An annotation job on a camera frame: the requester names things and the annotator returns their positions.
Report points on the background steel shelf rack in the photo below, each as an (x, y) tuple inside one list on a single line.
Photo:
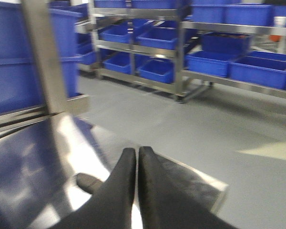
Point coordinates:
[(142, 42)]

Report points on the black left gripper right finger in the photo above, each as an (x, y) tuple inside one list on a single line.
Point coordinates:
[(165, 206)]

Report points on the right blue plastic bin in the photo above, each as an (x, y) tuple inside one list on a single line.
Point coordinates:
[(19, 82)]

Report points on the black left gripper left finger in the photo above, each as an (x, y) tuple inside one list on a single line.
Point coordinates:
[(111, 206)]

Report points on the right background steel shelf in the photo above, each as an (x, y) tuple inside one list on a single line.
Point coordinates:
[(227, 29)]

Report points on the stainless steel rack frame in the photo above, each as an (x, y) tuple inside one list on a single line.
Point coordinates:
[(46, 58)]

